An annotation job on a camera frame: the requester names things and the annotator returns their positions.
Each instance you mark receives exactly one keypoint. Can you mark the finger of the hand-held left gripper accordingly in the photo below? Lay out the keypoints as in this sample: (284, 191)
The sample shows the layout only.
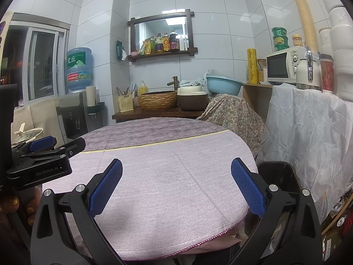
(42, 143)
(74, 147)

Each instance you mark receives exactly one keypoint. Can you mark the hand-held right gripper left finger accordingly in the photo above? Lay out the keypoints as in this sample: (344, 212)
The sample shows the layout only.
(106, 187)

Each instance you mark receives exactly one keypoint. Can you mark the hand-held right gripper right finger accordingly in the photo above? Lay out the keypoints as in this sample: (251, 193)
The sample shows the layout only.
(248, 187)

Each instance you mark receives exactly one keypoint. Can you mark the person's left hand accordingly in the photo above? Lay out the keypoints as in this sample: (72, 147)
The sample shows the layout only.
(33, 198)

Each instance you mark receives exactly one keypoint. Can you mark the glass pot lid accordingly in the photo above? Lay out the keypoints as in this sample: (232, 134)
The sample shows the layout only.
(27, 135)

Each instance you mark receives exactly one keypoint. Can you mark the beige cloth cover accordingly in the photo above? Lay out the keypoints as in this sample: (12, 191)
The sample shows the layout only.
(35, 116)

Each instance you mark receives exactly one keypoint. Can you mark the grey water dispenser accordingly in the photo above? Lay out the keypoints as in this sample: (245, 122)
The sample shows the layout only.
(71, 116)

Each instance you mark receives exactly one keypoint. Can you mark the grey cup holder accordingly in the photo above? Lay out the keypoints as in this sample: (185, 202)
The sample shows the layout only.
(96, 109)

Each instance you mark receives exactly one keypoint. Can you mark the white paper cup stack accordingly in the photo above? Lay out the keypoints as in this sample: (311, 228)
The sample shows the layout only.
(91, 95)

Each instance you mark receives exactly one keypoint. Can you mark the pink under cloth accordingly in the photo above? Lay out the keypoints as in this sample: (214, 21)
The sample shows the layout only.
(220, 240)

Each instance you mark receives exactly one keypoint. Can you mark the pink striped tablecloth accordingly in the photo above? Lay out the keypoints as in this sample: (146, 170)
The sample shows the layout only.
(165, 185)

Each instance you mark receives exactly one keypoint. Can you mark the cream chopstick holder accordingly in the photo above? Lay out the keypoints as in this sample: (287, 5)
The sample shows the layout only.
(125, 103)

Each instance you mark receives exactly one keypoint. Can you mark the floral patterned cloth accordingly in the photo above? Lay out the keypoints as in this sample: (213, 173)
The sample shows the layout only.
(234, 116)

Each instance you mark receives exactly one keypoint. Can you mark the bundle of chopsticks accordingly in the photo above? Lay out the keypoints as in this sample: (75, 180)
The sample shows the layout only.
(127, 91)

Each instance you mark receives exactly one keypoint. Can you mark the sliding window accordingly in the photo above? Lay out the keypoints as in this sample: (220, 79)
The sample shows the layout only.
(41, 66)

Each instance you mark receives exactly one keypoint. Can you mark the blue water jug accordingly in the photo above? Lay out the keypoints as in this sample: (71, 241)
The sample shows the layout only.
(78, 69)

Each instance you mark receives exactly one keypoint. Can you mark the white cloth cover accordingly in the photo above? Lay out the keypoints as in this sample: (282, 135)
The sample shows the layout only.
(303, 129)

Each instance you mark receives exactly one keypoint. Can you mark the dark wooden sink counter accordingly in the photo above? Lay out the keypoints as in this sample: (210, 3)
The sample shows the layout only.
(154, 114)

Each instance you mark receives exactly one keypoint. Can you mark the light wooden cabinet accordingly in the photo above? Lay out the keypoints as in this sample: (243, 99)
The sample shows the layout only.
(256, 99)

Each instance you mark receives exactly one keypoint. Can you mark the yellow soap dispenser bottle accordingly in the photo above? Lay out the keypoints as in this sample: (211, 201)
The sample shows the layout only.
(142, 89)

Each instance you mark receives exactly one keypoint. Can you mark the wooden storage shelf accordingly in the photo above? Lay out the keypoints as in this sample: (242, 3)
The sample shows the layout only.
(335, 220)

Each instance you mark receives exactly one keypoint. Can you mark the wicker wash basin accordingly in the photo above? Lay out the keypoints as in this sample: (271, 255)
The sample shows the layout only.
(157, 100)

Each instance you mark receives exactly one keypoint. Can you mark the brown pot with white lid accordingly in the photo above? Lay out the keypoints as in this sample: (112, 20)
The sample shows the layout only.
(193, 100)

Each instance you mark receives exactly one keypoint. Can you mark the light blue plastic basin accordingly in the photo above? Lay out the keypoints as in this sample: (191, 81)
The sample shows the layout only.
(223, 85)

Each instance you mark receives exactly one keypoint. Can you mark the glass jar of corn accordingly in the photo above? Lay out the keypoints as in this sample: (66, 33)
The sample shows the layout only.
(262, 71)

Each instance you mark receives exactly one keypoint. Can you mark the pale blue towel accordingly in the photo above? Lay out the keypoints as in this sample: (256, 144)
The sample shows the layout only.
(193, 82)

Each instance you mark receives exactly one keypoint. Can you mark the bamboo style faucet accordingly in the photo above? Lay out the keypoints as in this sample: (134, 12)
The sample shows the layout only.
(175, 82)

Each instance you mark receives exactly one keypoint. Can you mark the yellow cling film roll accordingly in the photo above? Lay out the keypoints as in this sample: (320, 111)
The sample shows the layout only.
(252, 66)

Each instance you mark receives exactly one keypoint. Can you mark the wooden framed mirror shelf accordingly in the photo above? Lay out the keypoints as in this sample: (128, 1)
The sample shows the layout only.
(132, 38)

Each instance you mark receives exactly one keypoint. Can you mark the white microwave oven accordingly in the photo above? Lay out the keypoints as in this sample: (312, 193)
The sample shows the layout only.
(278, 66)

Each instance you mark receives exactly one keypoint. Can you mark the white thermos kettle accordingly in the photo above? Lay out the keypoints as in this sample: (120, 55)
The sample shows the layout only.
(303, 74)

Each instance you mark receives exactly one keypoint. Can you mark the red paper cup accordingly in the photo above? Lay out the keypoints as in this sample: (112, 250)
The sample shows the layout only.
(326, 74)

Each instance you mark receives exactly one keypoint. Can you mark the row of condiment bottles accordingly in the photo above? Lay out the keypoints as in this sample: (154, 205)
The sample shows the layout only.
(165, 42)

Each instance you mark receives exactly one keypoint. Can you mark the small yellow lidded jar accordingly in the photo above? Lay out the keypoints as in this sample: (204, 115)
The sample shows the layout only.
(297, 40)

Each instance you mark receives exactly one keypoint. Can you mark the white paper tub stack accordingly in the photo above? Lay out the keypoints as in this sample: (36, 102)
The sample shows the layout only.
(326, 41)

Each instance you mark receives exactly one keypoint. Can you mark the stack of white bowls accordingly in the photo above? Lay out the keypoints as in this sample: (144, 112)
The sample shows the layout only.
(342, 47)

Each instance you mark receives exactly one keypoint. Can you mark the tall yellow paper cup stack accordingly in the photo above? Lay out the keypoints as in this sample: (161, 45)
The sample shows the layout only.
(306, 22)

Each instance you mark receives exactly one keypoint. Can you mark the green wall tissue holder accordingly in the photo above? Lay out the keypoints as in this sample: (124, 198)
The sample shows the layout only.
(120, 49)

